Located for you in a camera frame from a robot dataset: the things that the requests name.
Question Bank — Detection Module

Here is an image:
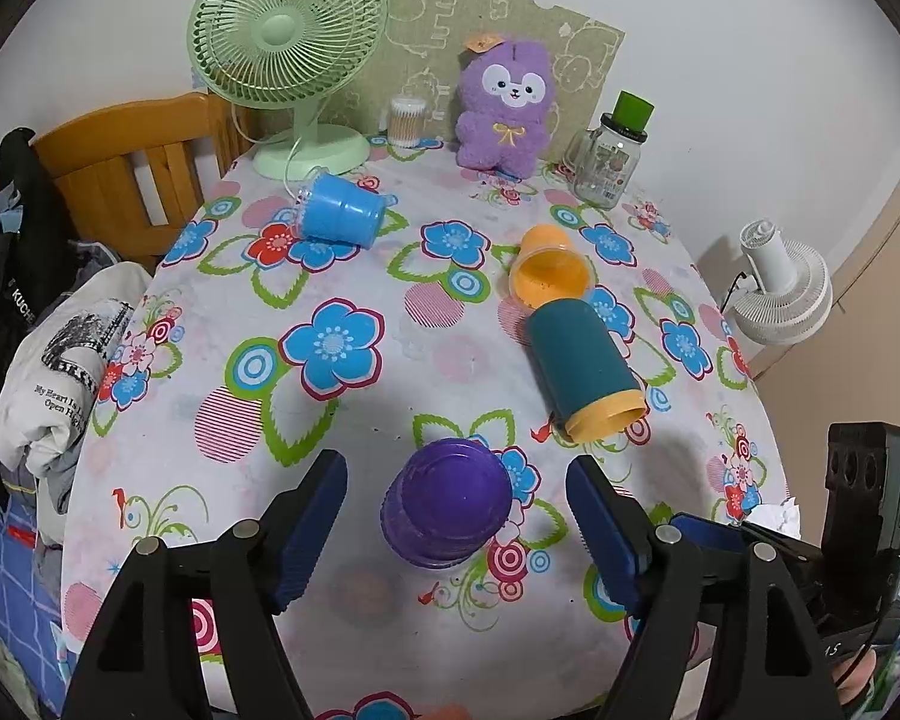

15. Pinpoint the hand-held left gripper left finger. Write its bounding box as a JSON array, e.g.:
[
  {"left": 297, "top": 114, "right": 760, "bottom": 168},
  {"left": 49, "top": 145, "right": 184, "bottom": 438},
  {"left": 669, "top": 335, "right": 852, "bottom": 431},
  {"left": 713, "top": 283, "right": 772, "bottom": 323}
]
[{"left": 61, "top": 450, "right": 348, "bottom": 720}]

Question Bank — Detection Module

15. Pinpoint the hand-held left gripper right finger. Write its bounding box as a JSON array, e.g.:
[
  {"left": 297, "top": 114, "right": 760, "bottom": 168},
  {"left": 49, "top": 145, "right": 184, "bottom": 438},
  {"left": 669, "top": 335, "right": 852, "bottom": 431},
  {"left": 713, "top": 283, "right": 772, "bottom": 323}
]
[{"left": 566, "top": 454, "right": 845, "bottom": 720}]

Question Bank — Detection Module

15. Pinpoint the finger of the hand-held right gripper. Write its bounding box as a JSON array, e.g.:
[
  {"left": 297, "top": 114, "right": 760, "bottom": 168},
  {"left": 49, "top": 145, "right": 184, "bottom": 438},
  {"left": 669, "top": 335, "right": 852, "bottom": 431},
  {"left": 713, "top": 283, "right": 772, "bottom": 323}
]
[{"left": 669, "top": 512, "right": 811, "bottom": 567}]

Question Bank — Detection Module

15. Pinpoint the purple cup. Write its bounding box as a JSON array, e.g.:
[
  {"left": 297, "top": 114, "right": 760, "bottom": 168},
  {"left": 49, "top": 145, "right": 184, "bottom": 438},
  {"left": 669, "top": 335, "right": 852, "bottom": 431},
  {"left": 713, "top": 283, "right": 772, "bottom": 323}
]
[{"left": 380, "top": 439, "right": 512, "bottom": 569}]

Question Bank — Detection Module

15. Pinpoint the teal cup with yellow rim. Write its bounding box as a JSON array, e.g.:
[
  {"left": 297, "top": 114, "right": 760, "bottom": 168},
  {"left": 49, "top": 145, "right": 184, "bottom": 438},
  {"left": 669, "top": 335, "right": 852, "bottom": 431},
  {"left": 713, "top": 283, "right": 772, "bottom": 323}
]
[{"left": 525, "top": 298, "right": 647, "bottom": 443}]

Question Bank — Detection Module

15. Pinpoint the orange cup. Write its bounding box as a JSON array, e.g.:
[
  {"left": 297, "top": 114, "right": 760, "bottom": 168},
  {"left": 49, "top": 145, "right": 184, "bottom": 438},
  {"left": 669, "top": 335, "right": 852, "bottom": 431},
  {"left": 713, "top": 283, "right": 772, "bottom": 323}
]
[{"left": 508, "top": 223, "right": 593, "bottom": 310}]

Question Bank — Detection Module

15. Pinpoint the blue cup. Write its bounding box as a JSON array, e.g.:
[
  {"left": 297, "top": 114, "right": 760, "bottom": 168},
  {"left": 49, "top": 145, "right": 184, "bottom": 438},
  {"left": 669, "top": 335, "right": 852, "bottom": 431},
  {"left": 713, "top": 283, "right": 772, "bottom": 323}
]
[{"left": 294, "top": 172, "right": 385, "bottom": 248}]

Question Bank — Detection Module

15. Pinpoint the floral tablecloth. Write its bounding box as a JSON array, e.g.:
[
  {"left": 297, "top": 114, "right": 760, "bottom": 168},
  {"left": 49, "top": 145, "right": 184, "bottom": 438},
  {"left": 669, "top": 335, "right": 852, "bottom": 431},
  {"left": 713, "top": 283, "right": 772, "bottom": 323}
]
[{"left": 60, "top": 135, "right": 792, "bottom": 720}]

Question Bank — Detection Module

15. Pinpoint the white fan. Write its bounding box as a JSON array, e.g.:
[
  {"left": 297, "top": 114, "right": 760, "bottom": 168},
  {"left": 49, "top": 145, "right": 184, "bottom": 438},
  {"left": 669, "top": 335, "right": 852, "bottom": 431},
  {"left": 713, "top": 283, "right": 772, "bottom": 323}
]
[{"left": 724, "top": 219, "right": 833, "bottom": 346}]

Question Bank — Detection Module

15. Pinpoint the blue checked blanket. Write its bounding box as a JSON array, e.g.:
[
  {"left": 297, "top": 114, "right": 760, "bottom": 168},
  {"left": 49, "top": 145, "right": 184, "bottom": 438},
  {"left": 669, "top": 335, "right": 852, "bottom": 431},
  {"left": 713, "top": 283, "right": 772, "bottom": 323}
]
[{"left": 0, "top": 510, "right": 76, "bottom": 720}]

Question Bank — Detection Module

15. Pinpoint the white printed shirt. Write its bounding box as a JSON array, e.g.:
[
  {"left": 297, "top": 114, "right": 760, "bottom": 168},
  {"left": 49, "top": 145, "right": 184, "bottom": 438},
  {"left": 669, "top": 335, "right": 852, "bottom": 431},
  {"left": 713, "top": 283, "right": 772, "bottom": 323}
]
[{"left": 0, "top": 262, "right": 155, "bottom": 477}]

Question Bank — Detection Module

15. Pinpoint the glass jar with green lid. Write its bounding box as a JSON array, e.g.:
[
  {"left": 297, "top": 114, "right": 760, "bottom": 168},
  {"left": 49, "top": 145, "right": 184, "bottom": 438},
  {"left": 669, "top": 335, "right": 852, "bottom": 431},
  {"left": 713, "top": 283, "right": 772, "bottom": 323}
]
[{"left": 570, "top": 90, "right": 655, "bottom": 209}]

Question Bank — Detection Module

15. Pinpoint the black jacket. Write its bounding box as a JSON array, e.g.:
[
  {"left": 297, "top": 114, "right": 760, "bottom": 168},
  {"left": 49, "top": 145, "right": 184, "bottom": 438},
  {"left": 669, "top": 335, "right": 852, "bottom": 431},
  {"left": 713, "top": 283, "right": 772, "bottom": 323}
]
[{"left": 0, "top": 127, "right": 83, "bottom": 511}]

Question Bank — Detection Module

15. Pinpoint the wooden chair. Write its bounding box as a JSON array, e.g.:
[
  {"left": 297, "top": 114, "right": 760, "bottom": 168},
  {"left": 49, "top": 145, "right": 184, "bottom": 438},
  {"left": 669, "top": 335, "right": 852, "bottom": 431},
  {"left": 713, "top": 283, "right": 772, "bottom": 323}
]
[{"left": 0, "top": 90, "right": 260, "bottom": 271}]

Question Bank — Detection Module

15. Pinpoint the cotton swab container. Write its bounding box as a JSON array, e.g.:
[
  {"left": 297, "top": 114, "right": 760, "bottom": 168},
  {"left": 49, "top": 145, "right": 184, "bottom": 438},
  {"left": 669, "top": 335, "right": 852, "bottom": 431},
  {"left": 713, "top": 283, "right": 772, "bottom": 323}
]
[{"left": 388, "top": 96, "right": 430, "bottom": 148}]

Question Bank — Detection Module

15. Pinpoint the purple plush toy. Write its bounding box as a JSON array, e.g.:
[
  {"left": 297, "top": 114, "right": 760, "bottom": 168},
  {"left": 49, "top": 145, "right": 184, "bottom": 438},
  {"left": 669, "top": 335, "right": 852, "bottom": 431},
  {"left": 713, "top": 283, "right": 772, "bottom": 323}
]
[{"left": 454, "top": 34, "right": 557, "bottom": 175}]

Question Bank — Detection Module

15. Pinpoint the green desk fan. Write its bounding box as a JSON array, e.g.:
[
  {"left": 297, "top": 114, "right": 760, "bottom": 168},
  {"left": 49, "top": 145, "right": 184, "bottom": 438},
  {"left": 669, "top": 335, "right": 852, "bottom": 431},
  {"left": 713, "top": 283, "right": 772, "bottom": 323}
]
[{"left": 187, "top": 0, "right": 389, "bottom": 181}]

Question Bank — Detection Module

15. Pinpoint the printed cardboard sheet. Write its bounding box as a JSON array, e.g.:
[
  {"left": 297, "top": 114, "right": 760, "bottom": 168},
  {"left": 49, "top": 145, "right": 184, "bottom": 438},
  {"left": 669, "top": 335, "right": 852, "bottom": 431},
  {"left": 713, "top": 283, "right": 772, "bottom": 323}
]
[{"left": 345, "top": 0, "right": 626, "bottom": 166}]

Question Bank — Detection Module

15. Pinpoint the white fan cable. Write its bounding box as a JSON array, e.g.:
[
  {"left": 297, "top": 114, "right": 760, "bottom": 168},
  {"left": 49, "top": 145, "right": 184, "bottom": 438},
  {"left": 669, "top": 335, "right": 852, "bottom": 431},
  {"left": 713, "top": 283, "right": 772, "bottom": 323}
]
[{"left": 231, "top": 99, "right": 323, "bottom": 205}]

